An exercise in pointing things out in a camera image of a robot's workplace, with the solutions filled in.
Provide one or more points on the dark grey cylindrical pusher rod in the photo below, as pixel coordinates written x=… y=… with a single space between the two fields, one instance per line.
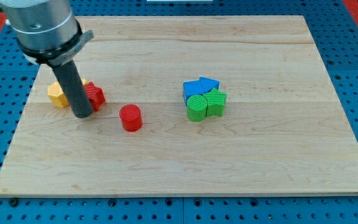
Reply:
x=72 y=86

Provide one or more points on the red star block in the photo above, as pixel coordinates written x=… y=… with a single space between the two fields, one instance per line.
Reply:
x=95 y=95

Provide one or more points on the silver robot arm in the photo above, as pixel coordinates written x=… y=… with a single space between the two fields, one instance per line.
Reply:
x=48 y=33

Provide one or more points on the green star block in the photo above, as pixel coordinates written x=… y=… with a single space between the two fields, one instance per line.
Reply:
x=216 y=101

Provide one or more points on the yellow hexagon block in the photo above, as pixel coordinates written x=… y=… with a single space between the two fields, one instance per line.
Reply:
x=57 y=96

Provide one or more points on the red cylinder block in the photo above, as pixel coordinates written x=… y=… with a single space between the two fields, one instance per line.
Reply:
x=131 y=117

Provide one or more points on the blue cube block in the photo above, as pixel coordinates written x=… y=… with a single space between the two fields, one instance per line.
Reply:
x=191 y=88

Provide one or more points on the wooden board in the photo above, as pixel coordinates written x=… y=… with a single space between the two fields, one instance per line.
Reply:
x=283 y=132

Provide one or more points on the green cylinder block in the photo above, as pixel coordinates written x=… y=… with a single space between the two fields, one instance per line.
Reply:
x=196 y=108

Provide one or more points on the blue triangle block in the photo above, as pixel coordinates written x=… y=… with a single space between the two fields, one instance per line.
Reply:
x=208 y=84

